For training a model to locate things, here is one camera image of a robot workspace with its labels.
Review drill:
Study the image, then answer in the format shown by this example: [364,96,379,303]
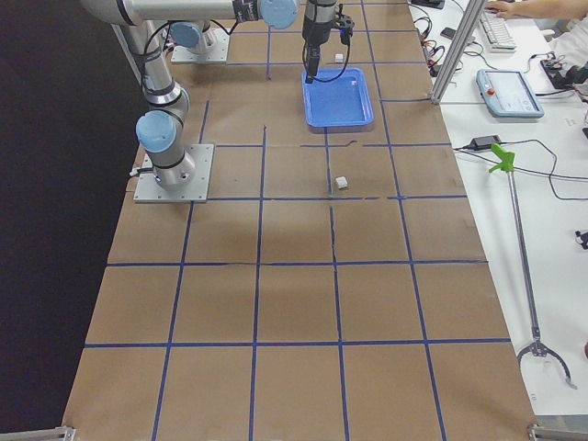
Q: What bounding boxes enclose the green handled reacher grabber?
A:
[487,142,579,390]

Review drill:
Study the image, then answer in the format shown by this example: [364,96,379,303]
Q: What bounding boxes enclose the black smartphone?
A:
[440,28,456,40]

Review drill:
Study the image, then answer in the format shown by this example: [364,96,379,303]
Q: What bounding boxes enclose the black power adapter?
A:
[463,135,502,152]

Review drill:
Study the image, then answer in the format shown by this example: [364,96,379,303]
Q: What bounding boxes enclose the blue teach pendant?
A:
[476,69,545,119]

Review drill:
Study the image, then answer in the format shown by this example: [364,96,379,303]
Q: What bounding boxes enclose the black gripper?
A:
[302,0,337,84]

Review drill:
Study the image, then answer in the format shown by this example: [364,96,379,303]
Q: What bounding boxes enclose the blue plastic tray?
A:
[301,67,374,130]

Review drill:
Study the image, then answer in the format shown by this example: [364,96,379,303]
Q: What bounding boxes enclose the brown paper table cover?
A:
[63,1,534,440]

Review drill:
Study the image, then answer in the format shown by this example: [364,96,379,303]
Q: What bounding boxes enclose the white keyboard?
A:
[479,9,517,53]

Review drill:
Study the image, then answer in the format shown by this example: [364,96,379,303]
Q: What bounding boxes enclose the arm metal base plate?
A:
[133,144,215,203]
[171,28,230,64]

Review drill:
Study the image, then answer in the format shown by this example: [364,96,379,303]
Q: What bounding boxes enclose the aluminium frame post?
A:
[430,0,486,105]

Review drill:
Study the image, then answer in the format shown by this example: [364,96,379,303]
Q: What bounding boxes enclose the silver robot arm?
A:
[81,1,300,200]
[168,1,355,84]

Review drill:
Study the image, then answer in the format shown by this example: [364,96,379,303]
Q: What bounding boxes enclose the person hand on keyboard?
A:
[485,1,518,18]

